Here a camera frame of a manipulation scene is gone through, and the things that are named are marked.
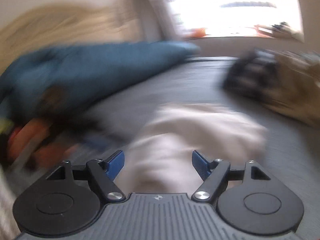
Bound white bear print shirt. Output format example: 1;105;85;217
116;103;267;194

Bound grey bed sheet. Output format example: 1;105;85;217
32;56;320;240

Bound teal quilted duvet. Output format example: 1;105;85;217
1;41;200;121

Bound dark clutter on windowsill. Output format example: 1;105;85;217
255;22;304;42

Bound orange object on windowsill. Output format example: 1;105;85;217
186;28;206;39

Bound carved cream headboard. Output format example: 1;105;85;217
1;4;143;72

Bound light window curtain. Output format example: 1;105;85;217
149;0;181;40

